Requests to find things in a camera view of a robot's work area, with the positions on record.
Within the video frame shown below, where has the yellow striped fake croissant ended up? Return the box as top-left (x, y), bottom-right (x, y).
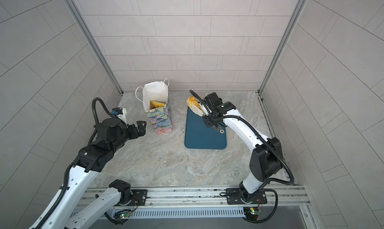
top-left (150, 100), bottom-right (166, 109)

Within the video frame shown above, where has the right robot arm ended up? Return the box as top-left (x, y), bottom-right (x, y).
top-left (200, 92), bottom-right (294, 203)

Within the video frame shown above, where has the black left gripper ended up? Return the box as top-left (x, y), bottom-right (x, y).
top-left (108, 119), bottom-right (148, 155)

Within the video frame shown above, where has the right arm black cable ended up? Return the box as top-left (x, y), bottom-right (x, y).
top-left (188, 89), bottom-right (295, 224)

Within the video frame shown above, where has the right circuit board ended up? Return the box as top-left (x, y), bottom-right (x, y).
top-left (243, 207), bottom-right (263, 222)

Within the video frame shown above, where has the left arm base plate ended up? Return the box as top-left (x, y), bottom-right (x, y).
top-left (118, 190), bottom-right (148, 207)

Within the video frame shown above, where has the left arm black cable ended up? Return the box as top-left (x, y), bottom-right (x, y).
top-left (34, 97), bottom-right (121, 229)

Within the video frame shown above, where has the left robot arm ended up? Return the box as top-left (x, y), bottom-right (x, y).
top-left (31, 118), bottom-right (147, 229)

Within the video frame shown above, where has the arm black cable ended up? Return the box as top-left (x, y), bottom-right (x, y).
top-left (34, 97), bottom-right (121, 229)
top-left (188, 89), bottom-right (295, 224)

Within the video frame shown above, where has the circuit board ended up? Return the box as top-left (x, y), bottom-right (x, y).
top-left (114, 209), bottom-right (133, 220)
top-left (243, 207), bottom-right (263, 222)

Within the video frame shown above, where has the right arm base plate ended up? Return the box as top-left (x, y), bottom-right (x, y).
top-left (220, 188), bottom-right (268, 205)

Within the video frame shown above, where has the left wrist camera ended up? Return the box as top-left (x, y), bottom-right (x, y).
top-left (112, 107), bottom-right (127, 123)

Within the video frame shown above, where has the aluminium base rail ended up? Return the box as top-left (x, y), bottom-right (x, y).
top-left (80, 185), bottom-right (311, 212)

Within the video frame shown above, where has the left circuit board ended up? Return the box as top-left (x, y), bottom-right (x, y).
top-left (114, 209), bottom-right (133, 220)

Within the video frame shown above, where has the floral paper bag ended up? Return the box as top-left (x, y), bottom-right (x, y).
top-left (135, 78), bottom-right (173, 135)

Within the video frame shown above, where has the teal tray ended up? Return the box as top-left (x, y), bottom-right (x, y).
top-left (185, 108), bottom-right (227, 150)

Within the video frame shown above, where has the left corner aluminium post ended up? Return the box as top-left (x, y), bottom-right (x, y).
top-left (63, 0), bottom-right (123, 95)

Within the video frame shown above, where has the corner aluminium post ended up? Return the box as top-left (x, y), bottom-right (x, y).
top-left (63, 0), bottom-right (123, 95)
top-left (258, 0), bottom-right (313, 93)

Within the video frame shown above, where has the right corner aluminium post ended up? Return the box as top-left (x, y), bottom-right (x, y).
top-left (258, 0), bottom-right (313, 93)

